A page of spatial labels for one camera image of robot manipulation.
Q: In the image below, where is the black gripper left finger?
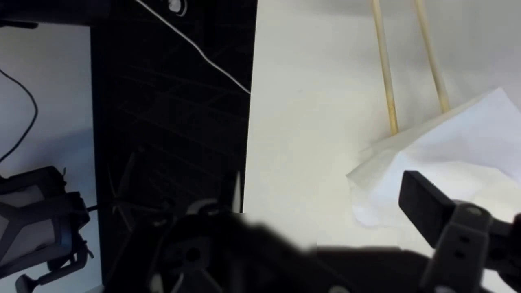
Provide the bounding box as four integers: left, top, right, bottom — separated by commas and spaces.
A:
145, 210, 355, 293

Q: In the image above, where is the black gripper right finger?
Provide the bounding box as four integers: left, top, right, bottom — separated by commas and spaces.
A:
397, 169, 521, 293

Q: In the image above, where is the white paper towel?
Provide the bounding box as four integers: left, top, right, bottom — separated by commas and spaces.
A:
345, 86, 521, 293

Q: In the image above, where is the wooden chopstick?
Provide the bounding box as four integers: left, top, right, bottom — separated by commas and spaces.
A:
412, 0, 453, 114
370, 0, 401, 137

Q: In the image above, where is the black framed grey device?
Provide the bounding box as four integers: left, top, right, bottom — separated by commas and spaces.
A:
0, 164, 95, 293

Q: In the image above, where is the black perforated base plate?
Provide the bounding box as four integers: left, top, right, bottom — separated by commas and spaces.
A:
88, 0, 259, 293

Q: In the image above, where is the thin white cable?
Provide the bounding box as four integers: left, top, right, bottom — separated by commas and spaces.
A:
135, 0, 252, 96

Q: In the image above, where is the thin black cable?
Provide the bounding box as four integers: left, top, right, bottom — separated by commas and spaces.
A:
0, 67, 41, 164

